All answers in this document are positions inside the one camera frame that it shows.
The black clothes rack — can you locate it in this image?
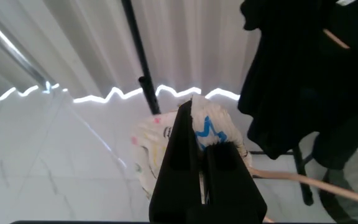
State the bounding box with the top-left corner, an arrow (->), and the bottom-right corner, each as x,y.
121,0 -> 316,207

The cream printed garment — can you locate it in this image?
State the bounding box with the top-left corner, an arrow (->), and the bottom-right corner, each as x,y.
131,95 -> 254,200

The white curtain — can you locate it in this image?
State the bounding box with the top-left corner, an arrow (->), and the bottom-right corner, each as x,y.
0,0 -> 260,103

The black t-shirt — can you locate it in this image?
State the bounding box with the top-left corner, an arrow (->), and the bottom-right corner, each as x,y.
237,0 -> 358,170

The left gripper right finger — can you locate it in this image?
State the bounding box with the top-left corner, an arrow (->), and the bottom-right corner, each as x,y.
203,141 -> 268,222

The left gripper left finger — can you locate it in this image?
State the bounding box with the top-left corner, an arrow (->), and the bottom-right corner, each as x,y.
149,99 -> 205,222

